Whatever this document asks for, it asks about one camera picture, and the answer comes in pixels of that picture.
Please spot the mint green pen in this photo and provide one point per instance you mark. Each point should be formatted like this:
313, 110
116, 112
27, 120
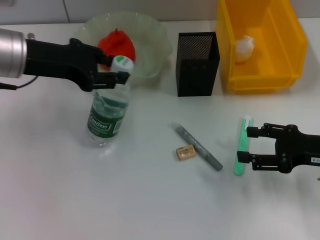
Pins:
242, 143

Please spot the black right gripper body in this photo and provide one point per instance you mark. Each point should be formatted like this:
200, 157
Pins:
297, 150

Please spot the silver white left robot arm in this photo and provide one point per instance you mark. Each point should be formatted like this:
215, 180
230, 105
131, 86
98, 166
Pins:
11, 53

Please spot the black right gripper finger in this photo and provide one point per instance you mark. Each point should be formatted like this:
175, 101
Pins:
243, 156
253, 131

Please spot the black mesh pen holder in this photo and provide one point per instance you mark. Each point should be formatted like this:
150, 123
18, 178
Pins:
197, 77

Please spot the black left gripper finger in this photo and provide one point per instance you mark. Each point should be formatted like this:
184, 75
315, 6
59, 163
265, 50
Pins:
121, 78
106, 60

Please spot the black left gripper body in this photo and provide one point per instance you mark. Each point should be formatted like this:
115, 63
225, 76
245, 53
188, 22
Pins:
57, 61

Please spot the white paper ball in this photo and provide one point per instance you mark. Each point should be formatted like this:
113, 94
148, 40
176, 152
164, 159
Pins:
245, 48

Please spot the green glass fruit plate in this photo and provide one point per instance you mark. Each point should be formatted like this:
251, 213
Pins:
150, 37

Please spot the grey marker pen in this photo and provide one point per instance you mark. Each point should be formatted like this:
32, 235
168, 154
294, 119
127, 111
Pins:
200, 147

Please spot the clear green-label water bottle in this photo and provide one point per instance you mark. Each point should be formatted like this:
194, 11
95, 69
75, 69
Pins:
105, 120

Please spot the tan eraser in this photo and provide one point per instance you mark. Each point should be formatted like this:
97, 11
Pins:
185, 152

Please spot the yellow plastic bin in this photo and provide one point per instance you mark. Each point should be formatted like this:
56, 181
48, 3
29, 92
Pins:
275, 50

